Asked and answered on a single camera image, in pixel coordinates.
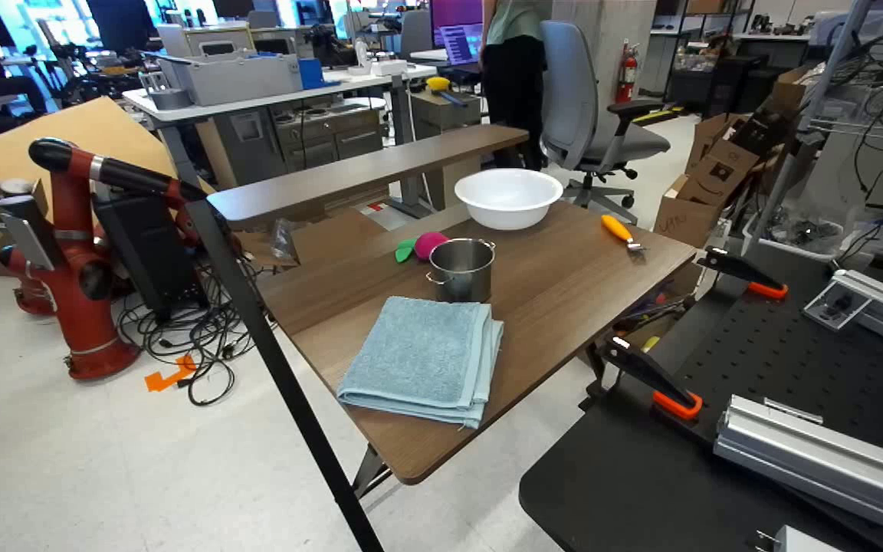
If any wooden raised shelf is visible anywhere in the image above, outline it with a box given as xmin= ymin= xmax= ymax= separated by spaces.
xmin=207 ymin=127 xmax=528 ymax=225

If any light blue towel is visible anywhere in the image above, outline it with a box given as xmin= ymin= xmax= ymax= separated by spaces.
xmin=338 ymin=297 xmax=504 ymax=428

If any near aluminium rail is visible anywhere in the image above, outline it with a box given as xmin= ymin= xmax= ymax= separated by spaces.
xmin=713 ymin=396 xmax=883 ymax=527

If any large cardboard box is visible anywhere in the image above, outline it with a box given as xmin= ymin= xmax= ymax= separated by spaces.
xmin=0 ymin=99 xmax=174 ymax=195

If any near orange black clamp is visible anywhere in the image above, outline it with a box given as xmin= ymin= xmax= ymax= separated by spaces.
xmin=601 ymin=337 xmax=704 ymax=422

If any far orange black clamp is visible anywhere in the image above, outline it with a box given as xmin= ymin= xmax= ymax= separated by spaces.
xmin=700 ymin=247 xmax=789 ymax=301

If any far aluminium rail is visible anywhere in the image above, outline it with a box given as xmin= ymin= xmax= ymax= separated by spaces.
xmin=803 ymin=270 xmax=883 ymax=337

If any aluminium rail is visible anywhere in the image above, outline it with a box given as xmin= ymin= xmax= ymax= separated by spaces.
xmin=713 ymin=396 xmax=883 ymax=527
xmin=803 ymin=270 xmax=883 ymax=337

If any pink and green toy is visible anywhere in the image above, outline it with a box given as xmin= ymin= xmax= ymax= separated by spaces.
xmin=392 ymin=229 xmax=448 ymax=265

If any white plastic bowl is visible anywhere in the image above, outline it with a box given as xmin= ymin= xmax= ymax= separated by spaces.
xmin=453 ymin=168 xmax=564 ymax=229

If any red fire extinguisher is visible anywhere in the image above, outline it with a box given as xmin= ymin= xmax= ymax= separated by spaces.
xmin=612 ymin=39 xmax=639 ymax=104

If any orange handled peeler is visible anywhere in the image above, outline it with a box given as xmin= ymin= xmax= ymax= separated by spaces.
xmin=601 ymin=215 xmax=641 ymax=252

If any red robot arm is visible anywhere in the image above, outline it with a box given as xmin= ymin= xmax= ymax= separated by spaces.
xmin=0 ymin=137 xmax=205 ymax=382

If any black perforated breadboard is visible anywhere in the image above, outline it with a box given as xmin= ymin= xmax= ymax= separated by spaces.
xmin=517 ymin=247 xmax=883 ymax=552

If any black tripod pole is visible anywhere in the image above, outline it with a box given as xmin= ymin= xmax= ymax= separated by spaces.
xmin=187 ymin=199 xmax=384 ymax=552

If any person in green shirt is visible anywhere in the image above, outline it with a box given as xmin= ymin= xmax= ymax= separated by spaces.
xmin=482 ymin=0 xmax=551 ymax=168

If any grey office chair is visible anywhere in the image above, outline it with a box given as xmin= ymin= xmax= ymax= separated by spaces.
xmin=539 ymin=22 xmax=669 ymax=225

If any orange black clamp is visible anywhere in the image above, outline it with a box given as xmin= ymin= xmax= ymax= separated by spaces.
xmin=700 ymin=247 xmax=789 ymax=301
xmin=601 ymin=337 xmax=704 ymax=422

